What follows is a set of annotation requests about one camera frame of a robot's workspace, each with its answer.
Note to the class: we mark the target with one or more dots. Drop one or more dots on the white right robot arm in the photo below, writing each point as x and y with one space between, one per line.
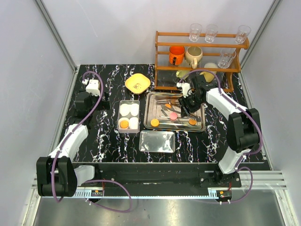
243 135

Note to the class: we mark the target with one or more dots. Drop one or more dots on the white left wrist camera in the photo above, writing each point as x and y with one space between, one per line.
92 86

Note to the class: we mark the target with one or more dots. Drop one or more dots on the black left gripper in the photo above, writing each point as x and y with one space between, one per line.
105 105

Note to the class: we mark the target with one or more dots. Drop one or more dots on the orange sandwich cookie top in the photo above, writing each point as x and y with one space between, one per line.
124 124

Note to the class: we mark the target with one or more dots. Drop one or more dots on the green mug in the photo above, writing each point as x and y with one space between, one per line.
181 73

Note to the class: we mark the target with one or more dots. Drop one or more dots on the yellow mug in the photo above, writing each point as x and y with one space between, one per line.
208 76

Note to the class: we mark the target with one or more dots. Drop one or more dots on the yellow square plate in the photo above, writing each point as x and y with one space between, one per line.
137 83

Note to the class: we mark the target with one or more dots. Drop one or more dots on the wooden cup rack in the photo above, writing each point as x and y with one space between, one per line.
165 78

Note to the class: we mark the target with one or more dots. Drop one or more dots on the orange sandwich cookie bottom left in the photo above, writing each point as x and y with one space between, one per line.
154 122

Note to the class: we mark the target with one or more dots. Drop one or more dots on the clear glass middle top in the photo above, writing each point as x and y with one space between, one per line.
211 32

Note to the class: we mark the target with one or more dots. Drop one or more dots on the white cookie box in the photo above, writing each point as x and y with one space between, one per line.
129 110

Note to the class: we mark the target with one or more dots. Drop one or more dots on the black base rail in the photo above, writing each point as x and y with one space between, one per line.
162 179

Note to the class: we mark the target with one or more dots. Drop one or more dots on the clear glass left top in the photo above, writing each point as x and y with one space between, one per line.
195 31

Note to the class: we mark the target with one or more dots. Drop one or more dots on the orange mug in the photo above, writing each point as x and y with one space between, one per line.
176 55

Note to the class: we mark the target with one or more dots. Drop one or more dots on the clear glass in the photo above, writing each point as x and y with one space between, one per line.
242 34
195 31
211 32

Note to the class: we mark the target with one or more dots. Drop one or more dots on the clear glass right top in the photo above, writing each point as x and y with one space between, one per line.
242 34

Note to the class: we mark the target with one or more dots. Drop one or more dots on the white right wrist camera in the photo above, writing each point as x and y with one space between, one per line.
186 89

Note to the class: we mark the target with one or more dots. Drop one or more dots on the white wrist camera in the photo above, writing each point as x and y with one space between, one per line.
92 86
186 89

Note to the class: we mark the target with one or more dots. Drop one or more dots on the beige mug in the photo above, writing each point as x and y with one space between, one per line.
193 56

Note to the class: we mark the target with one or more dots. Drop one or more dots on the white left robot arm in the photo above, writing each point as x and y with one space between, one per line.
56 172

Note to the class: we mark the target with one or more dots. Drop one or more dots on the pink sandwich cookie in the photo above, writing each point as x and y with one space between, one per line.
173 116

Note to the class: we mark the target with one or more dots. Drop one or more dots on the orange sandwich cookie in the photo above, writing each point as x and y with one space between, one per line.
154 122
124 124

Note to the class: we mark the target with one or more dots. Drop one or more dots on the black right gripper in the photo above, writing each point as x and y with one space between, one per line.
184 103

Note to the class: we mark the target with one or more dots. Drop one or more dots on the large steel baking tray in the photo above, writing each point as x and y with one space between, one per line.
163 111

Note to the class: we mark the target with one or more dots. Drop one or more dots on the metal tongs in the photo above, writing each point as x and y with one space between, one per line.
173 110

